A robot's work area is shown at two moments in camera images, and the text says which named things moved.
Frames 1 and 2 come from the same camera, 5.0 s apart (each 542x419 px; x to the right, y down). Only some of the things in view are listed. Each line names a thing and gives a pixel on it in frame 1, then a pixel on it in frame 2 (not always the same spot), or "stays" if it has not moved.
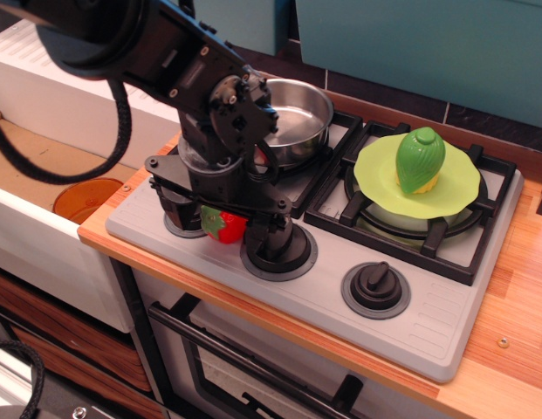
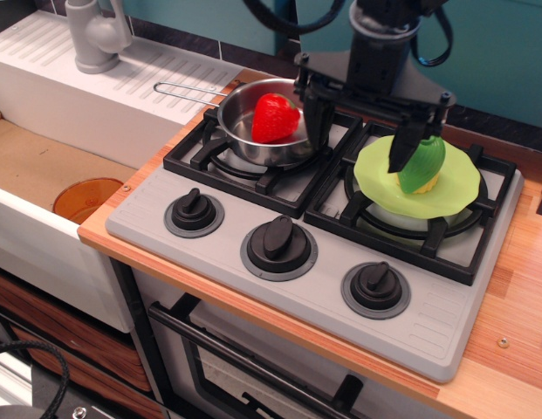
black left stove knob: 185,223 stays
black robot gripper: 183,191 -> 375,77
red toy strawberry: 222,226 -> 275,118
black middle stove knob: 293,250 stays
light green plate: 375,174 stays
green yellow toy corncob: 419,158 stays
